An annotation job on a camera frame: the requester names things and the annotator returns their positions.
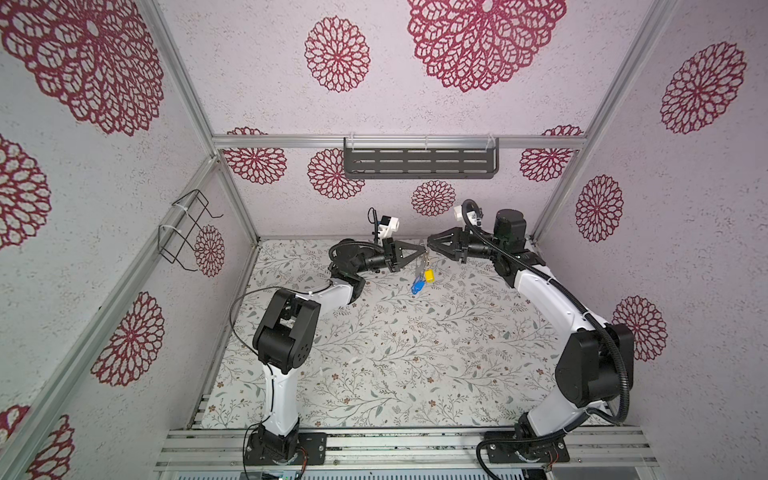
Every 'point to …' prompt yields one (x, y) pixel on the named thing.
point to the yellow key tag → (429, 275)
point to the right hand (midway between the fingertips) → (429, 239)
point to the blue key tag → (417, 286)
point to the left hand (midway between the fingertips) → (422, 253)
